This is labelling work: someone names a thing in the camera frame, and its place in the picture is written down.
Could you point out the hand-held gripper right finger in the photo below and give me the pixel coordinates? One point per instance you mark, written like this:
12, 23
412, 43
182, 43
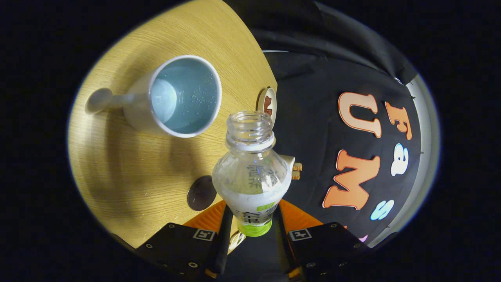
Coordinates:
283, 246

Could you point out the white oval plate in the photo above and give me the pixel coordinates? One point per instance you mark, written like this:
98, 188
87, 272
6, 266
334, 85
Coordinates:
271, 94

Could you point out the clear plastic juice bottle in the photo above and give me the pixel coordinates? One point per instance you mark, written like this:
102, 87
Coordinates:
250, 176

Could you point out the white cup with blue inside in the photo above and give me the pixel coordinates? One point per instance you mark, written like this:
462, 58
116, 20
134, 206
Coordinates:
137, 109

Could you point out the brown meat piece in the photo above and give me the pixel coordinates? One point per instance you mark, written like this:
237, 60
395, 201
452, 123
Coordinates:
268, 106

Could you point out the wooden table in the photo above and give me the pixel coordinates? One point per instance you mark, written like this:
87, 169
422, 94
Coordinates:
129, 168

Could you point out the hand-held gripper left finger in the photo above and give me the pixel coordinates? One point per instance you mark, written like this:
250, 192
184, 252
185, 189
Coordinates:
223, 243

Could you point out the toast slice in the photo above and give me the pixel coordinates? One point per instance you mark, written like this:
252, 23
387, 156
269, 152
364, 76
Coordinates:
297, 167
296, 176

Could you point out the white toaster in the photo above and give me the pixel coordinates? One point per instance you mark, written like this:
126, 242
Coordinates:
289, 162

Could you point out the dark round coaster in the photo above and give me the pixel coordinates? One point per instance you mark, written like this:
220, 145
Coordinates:
200, 194

